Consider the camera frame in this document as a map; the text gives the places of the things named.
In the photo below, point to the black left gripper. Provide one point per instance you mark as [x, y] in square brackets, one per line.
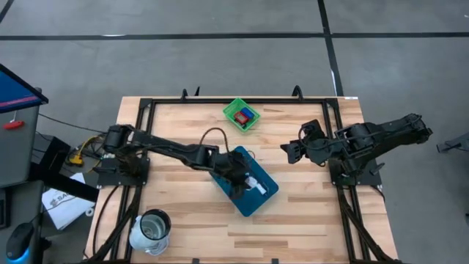
[231, 165]

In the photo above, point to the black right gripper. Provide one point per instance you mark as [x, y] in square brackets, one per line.
[315, 150]

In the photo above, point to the white item with black tip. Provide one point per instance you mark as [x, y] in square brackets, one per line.
[251, 182]

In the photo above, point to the red digital display device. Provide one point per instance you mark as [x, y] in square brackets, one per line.
[240, 117]

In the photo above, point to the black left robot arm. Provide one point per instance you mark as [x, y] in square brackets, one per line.
[168, 148]

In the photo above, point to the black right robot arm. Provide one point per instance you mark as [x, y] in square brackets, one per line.
[388, 132]

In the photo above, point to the blue rectangular tray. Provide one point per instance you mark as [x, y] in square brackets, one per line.
[253, 205]

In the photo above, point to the green plastic mesh basket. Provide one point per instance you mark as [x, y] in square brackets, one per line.
[231, 110]

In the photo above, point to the silver metal cup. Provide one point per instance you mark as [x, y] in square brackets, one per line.
[150, 229]

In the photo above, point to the grey chair base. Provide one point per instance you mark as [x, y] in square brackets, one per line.
[454, 145]

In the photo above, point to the black desk beam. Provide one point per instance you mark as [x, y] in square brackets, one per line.
[66, 183]

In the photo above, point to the white printed paper bag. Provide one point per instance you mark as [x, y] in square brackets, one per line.
[64, 209]

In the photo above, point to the black box on floor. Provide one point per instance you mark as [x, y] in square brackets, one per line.
[55, 150]

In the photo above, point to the grey tiered desk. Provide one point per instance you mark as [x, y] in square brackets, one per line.
[18, 154]

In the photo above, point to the black computer mouse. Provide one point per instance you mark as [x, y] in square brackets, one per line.
[18, 240]

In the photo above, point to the monitor with blue screen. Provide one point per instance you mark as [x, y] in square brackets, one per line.
[14, 91]

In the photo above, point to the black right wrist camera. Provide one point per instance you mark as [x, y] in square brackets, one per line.
[311, 128]

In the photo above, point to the black aluminium table frame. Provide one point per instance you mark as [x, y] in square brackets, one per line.
[286, 100]

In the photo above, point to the black frame clamp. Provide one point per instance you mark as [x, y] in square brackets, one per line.
[297, 93]
[184, 94]
[197, 91]

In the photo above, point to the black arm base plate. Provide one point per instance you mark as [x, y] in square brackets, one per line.
[106, 177]
[370, 179]

